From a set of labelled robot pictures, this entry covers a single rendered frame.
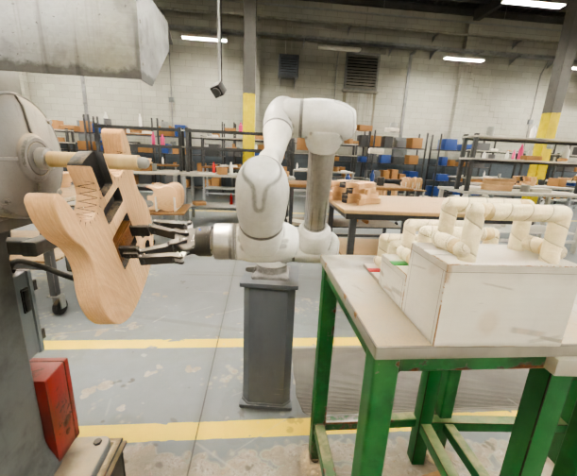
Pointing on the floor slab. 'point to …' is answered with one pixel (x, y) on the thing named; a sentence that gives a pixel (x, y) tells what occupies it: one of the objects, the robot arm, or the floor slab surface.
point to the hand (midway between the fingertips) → (127, 240)
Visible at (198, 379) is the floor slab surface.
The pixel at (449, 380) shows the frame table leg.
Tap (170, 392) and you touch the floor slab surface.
